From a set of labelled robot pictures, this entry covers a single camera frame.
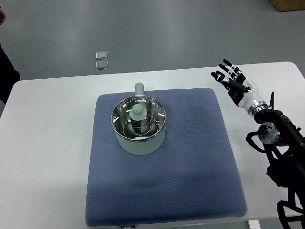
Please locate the wire steamer rack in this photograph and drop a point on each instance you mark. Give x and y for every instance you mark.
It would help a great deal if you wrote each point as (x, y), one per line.
(139, 129)

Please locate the glass lid green knob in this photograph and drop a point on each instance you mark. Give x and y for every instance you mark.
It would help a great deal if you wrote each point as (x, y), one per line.
(137, 108)

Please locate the brown cardboard box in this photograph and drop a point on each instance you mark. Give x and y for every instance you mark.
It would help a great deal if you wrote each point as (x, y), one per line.
(288, 5)

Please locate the blue textured mat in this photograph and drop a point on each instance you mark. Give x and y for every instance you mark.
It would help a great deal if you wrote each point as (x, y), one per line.
(193, 175)

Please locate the green pot with handle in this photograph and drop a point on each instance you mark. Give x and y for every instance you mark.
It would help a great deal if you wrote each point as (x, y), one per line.
(146, 147)

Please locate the white table leg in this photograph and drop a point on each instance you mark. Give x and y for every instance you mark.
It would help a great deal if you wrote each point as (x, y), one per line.
(254, 224)

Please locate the lower floor outlet plate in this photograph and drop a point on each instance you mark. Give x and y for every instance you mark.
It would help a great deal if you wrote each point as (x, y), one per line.
(101, 65)

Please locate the floor outlet plate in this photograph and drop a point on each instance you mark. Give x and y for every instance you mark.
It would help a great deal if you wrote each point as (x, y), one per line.
(101, 65)
(100, 55)

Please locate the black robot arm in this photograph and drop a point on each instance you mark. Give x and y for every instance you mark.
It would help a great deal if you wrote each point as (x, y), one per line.
(284, 146)

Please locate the upper floor outlet plate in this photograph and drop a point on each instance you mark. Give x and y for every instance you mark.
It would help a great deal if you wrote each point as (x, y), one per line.
(100, 55)

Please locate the person in dark clothes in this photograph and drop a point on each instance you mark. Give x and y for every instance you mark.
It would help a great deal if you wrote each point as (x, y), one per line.
(8, 76)

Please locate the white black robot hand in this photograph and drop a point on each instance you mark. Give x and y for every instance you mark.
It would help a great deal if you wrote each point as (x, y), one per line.
(241, 89)

